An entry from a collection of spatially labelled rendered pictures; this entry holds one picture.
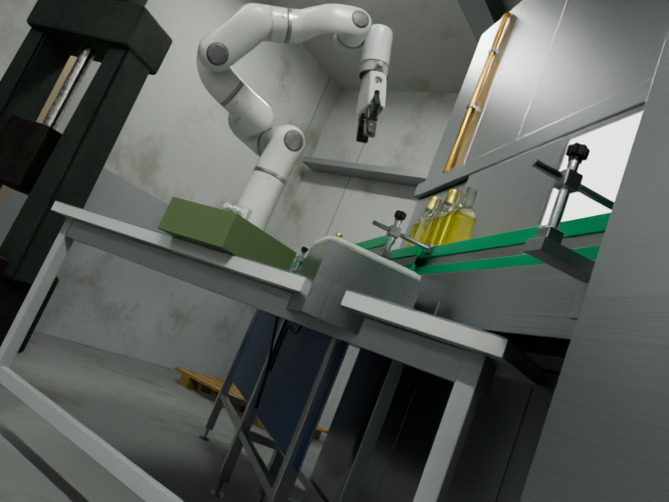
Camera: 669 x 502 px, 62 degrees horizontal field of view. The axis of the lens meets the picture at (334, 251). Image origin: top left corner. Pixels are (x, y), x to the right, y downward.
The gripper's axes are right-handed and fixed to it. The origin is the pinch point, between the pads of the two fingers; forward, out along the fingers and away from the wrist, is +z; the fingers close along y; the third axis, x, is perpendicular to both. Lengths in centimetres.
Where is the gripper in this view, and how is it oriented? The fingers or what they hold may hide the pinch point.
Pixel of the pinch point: (365, 131)
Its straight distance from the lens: 149.2
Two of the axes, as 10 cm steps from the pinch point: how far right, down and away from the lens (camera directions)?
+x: -9.5, -1.6, -2.6
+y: -2.8, 0.8, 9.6
